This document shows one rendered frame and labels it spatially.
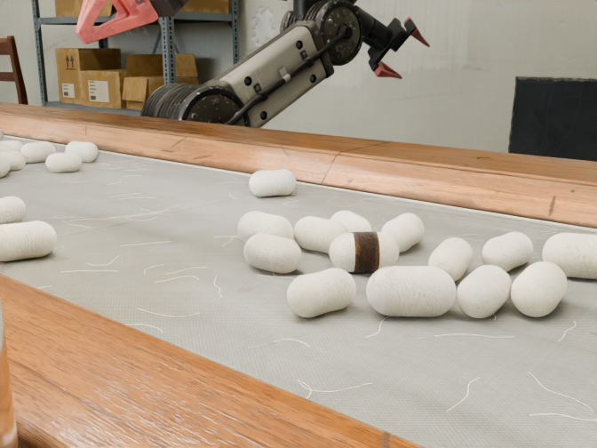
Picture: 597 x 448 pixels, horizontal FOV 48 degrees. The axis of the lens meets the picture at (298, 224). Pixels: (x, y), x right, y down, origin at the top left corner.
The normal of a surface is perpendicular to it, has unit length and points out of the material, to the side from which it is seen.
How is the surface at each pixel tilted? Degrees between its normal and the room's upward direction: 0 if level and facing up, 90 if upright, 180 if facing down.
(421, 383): 0
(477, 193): 45
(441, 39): 90
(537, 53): 91
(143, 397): 0
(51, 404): 0
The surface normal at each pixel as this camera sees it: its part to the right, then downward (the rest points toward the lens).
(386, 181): -0.44, -0.55
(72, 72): -0.59, 0.21
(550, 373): 0.00, -0.97
